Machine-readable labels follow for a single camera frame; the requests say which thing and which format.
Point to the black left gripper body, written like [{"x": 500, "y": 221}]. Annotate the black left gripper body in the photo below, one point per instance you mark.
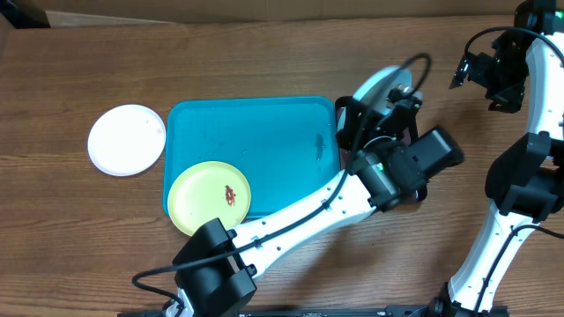
[{"x": 346, "y": 140}]

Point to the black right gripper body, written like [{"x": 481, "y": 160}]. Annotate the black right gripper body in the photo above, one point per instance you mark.
[{"x": 505, "y": 82}]

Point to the light blue plate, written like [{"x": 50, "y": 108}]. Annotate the light blue plate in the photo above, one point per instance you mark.
[{"x": 371, "y": 86}]

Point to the yellow plate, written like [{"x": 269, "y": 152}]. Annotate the yellow plate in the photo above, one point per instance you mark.
[{"x": 206, "y": 191}]

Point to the white plate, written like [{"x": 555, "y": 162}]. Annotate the white plate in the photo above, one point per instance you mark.
[{"x": 126, "y": 140}]

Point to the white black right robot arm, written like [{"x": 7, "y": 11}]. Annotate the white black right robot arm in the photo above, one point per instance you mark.
[{"x": 524, "y": 184}]

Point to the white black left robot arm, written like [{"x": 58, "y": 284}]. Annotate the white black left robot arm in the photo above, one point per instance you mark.
[{"x": 216, "y": 271}]

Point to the black tray with water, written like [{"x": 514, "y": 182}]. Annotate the black tray with water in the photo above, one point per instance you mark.
[{"x": 344, "y": 155}]

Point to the teal plastic tray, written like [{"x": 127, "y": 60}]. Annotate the teal plastic tray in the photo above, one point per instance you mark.
[{"x": 284, "y": 146}]

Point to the cardboard panel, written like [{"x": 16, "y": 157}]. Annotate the cardboard panel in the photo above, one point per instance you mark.
[{"x": 211, "y": 11}]

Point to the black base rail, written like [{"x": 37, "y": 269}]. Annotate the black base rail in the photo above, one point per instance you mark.
[{"x": 389, "y": 311}]

